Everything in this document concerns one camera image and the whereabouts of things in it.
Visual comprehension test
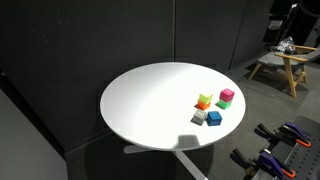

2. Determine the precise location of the gray block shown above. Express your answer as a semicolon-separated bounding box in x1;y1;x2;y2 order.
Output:
192;110;207;126

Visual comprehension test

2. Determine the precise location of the yellow-green block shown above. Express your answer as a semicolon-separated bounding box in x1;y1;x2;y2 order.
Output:
199;94;213;104

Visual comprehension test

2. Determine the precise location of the orange block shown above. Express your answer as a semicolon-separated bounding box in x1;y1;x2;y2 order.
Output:
196;101;211;110

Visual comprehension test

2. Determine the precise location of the blue block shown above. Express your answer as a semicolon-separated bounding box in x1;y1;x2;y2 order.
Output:
206;111;222;126

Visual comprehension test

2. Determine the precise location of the green block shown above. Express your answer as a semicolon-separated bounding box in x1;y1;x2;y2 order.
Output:
216;99;231;109

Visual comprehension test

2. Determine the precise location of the pink block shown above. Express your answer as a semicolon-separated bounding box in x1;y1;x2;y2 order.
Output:
219;88;235;102

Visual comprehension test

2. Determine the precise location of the round white table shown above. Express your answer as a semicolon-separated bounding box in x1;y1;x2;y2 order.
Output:
100;62;246;180

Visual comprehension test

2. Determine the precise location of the purple clamp lower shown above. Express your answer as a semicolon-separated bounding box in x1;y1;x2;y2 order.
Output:
230;148;296;178

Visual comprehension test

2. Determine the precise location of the purple clamp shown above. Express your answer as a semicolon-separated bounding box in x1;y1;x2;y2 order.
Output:
230;148;296;178
254;122;312;147

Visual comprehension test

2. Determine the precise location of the plastic bag on chair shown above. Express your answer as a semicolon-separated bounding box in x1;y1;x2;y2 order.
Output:
270;36;295;54

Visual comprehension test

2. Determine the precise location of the purple clamp upper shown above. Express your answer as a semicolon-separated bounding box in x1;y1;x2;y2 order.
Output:
254;122;312;147

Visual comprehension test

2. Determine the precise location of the wooden armchair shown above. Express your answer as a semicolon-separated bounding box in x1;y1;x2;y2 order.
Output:
248;44;320;98

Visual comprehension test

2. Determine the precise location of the black perforated board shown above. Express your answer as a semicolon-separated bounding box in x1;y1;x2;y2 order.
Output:
272;116;320;180

